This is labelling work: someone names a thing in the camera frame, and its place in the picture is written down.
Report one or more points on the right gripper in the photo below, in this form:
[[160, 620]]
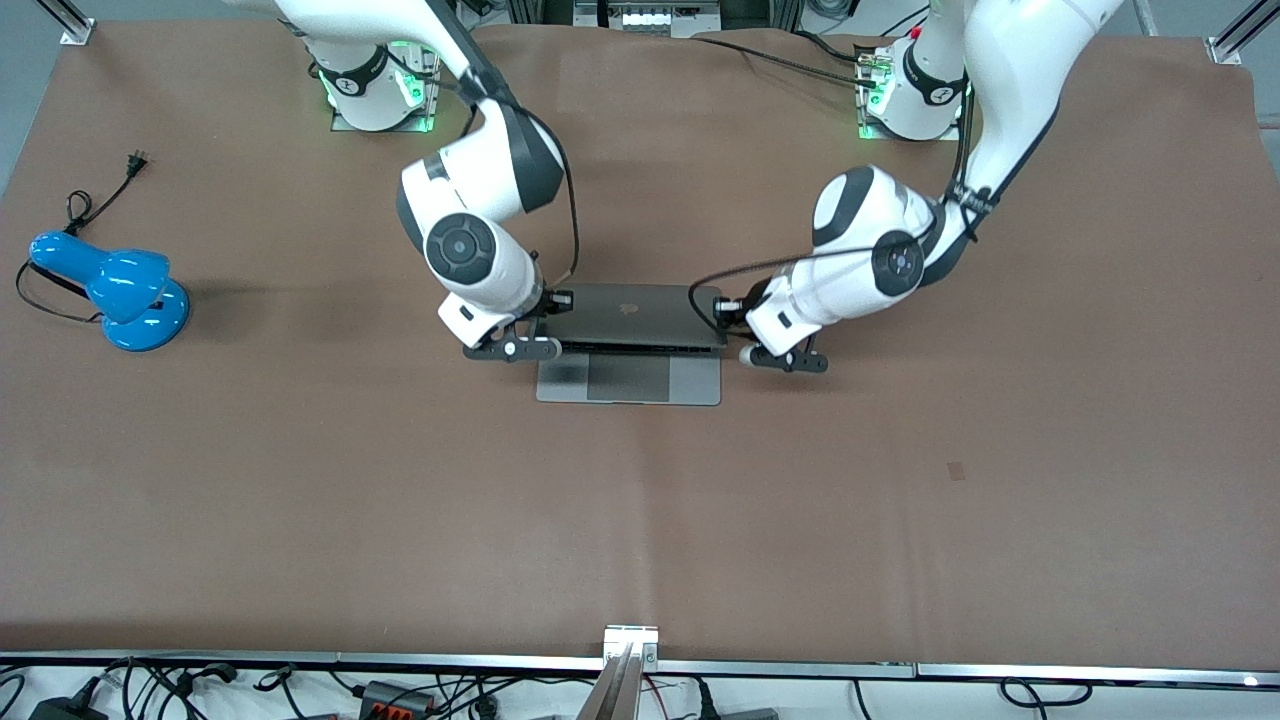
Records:
[[547, 300]]

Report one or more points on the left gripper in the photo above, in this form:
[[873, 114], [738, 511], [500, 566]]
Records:
[[752, 298]]

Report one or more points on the silver grey laptop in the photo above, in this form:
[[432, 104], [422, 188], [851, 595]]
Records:
[[630, 380]]

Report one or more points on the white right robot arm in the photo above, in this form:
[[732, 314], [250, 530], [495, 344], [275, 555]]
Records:
[[500, 170]]

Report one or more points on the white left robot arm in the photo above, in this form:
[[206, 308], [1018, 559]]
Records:
[[1010, 80]]

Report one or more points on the brown table mat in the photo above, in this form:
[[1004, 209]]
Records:
[[640, 520]]

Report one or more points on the white power strip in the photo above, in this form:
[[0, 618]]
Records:
[[645, 18]]

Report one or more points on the aluminium profile bar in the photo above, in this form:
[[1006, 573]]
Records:
[[620, 690]]

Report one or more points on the glossy blue desk lamp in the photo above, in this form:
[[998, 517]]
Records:
[[140, 290]]

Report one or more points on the black orange connector block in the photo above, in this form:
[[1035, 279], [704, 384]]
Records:
[[395, 697]]

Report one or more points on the black power adapter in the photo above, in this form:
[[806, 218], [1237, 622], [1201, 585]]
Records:
[[65, 710]]

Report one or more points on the metal table edge rail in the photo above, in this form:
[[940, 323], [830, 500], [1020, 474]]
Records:
[[300, 660]]

